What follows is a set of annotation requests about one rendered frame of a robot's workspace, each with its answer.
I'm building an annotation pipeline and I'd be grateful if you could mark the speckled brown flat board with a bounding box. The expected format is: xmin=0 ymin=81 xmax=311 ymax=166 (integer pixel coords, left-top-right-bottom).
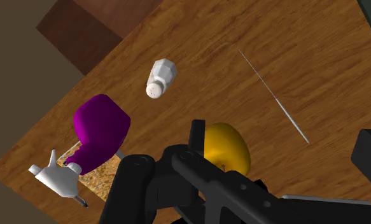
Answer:
xmin=56 ymin=141 xmax=126 ymax=202

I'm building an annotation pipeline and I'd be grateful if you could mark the thin silver skewer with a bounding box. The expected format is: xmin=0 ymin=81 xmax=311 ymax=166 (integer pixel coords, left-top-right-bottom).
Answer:
xmin=237 ymin=48 xmax=311 ymax=144

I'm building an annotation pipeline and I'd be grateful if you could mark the yellow apple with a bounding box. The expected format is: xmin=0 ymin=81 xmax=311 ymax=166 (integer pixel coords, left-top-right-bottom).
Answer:
xmin=204 ymin=122 xmax=252 ymax=176

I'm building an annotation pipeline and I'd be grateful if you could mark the white salt shaker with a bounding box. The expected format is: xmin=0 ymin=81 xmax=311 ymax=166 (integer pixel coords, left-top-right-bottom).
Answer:
xmin=145 ymin=58 xmax=178 ymax=99

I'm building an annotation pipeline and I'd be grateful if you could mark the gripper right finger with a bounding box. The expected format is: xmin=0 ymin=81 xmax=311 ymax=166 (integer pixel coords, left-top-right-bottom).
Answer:
xmin=351 ymin=129 xmax=371 ymax=195

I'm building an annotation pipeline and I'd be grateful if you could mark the purple spray bottle white head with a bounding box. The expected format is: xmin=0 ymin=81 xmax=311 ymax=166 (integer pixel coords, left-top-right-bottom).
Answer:
xmin=28 ymin=94 xmax=132 ymax=209

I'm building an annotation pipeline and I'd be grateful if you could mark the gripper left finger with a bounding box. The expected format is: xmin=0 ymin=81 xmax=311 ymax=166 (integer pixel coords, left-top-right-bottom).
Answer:
xmin=98 ymin=119 xmax=281 ymax=224

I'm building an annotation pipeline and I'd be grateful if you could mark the wooden table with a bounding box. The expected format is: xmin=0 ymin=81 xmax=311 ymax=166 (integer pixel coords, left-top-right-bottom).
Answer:
xmin=0 ymin=0 xmax=371 ymax=224

